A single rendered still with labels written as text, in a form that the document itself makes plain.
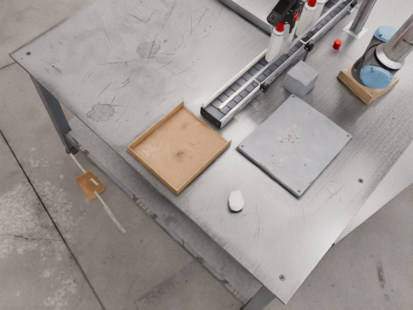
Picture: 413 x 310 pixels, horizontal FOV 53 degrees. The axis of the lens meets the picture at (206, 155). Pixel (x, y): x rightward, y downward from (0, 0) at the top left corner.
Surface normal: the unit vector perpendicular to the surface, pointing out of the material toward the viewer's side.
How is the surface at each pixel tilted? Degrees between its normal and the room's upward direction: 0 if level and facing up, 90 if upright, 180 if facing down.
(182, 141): 0
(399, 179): 0
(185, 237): 0
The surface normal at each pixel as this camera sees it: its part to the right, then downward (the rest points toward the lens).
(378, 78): -0.43, 0.82
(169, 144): 0.06, -0.48
